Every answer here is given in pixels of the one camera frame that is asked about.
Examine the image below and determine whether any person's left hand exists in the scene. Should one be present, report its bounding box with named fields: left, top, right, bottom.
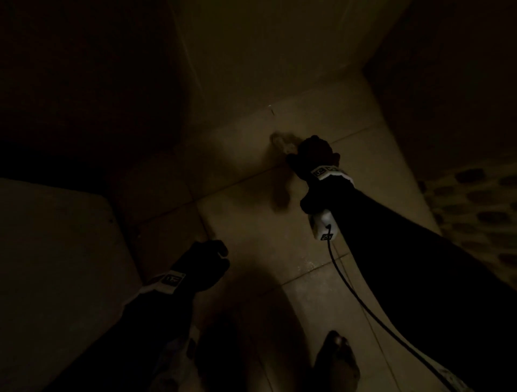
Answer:
left=169, top=240, right=231, bottom=291

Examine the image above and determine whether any person's right hand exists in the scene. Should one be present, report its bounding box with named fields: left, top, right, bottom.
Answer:
left=285, top=135, right=341, bottom=180

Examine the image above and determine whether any pale floor scrap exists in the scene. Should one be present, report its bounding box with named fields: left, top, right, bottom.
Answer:
left=269, top=132, right=299, bottom=156

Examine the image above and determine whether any person's left forearm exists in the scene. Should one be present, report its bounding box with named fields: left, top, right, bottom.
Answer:
left=44, top=298, right=183, bottom=392

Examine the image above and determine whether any person's right foot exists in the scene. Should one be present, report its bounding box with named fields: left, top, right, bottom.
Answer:
left=313, top=330, right=361, bottom=392

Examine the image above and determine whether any black right wrist band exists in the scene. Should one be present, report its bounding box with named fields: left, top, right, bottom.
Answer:
left=299, top=165, right=356, bottom=215

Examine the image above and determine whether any black wrist band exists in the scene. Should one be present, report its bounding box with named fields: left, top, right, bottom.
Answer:
left=299, top=165, right=356, bottom=215
left=121, top=270, right=194, bottom=324

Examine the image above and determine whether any black left wrist band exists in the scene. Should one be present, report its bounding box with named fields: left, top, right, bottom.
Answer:
left=121, top=270, right=194, bottom=324

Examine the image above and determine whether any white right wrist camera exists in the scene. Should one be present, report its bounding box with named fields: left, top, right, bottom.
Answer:
left=309, top=209, right=335, bottom=242

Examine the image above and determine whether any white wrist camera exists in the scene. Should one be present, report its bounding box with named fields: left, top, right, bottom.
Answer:
left=309, top=209, right=335, bottom=242
left=151, top=327, right=201, bottom=392

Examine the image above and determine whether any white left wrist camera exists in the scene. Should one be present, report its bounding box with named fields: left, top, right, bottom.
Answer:
left=151, top=327, right=201, bottom=392

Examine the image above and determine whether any black right camera cable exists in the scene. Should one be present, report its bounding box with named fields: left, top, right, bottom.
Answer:
left=325, top=226, right=465, bottom=392

